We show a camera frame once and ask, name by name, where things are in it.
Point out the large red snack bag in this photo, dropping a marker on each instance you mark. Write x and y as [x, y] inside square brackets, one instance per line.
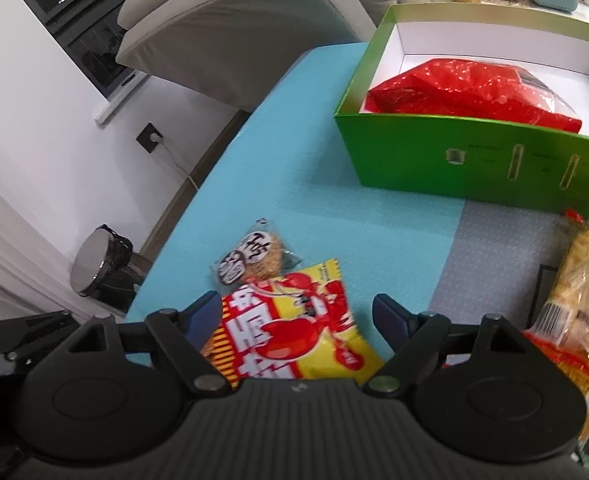
[473, 89]

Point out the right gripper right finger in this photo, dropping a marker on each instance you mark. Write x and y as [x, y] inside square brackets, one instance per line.
[416, 340]

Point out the sliced bread clear bag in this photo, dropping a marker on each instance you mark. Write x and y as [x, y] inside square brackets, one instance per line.
[565, 322]

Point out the red noodle snack bag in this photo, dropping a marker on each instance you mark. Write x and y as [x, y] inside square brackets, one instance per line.
[574, 366]

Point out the round pastry brown label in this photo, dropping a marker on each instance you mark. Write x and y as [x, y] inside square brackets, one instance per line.
[262, 253]

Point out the green gift box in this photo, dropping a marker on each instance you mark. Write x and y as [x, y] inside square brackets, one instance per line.
[497, 162]

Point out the beige sofa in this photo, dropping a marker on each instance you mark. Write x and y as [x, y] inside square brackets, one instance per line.
[235, 51]

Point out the white round table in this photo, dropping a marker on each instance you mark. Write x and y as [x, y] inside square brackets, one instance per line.
[524, 5]

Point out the biscuit roll clear pack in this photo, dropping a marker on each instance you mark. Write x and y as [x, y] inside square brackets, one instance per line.
[574, 272]

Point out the wall socket with cable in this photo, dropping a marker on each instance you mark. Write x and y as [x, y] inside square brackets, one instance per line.
[150, 138]

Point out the lobster cracker snack bag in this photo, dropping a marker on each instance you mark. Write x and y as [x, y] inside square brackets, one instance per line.
[296, 326]

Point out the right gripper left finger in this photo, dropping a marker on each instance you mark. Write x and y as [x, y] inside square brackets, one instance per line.
[178, 339]

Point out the blue grey table mat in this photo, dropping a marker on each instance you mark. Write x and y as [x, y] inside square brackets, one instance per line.
[289, 165]

